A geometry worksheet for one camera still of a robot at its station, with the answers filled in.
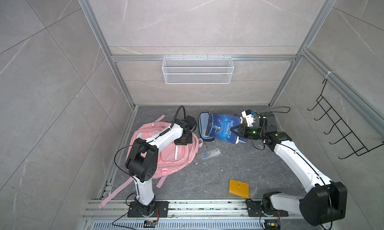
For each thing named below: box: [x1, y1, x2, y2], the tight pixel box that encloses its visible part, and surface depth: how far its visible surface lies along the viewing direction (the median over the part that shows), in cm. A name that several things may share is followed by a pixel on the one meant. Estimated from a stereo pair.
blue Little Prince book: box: [205, 113, 242, 145], surface depth 83 cm
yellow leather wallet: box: [228, 179, 249, 199], surface depth 80 cm
